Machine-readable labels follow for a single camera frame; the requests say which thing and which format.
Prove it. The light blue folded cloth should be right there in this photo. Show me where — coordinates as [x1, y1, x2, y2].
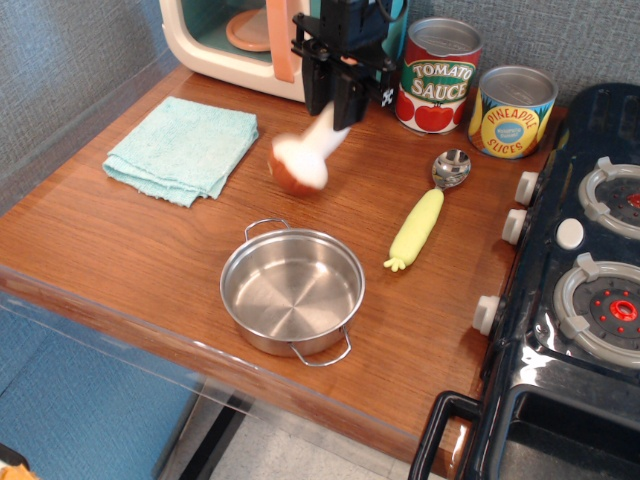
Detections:
[103, 97, 259, 208]

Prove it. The tomato sauce can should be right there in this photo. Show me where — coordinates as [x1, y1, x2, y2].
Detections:
[395, 17, 483, 134]

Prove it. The black toy stove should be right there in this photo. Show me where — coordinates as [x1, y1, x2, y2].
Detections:
[410, 83, 639, 479]

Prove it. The orange plush toy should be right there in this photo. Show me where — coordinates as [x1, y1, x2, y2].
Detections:
[0, 465, 39, 480]

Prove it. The teal toy microwave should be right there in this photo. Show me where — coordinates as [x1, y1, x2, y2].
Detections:
[158, 0, 410, 104]

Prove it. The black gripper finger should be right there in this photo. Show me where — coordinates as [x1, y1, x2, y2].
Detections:
[333, 76, 369, 131]
[302, 57, 334, 116]

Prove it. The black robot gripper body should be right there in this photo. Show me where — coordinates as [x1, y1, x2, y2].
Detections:
[291, 1, 397, 105]

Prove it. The small stainless steel pot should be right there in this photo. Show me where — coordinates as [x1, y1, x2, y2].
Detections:
[219, 218, 366, 367]

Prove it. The pineapple slices can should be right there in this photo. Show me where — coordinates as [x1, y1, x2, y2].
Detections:
[468, 65, 558, 159]

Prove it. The white plush mushroom toy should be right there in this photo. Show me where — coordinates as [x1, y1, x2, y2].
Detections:
[268, 101, 350, 197]

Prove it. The spoon with green handle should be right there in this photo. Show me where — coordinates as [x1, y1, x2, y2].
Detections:
[383, 149, 471, 272]

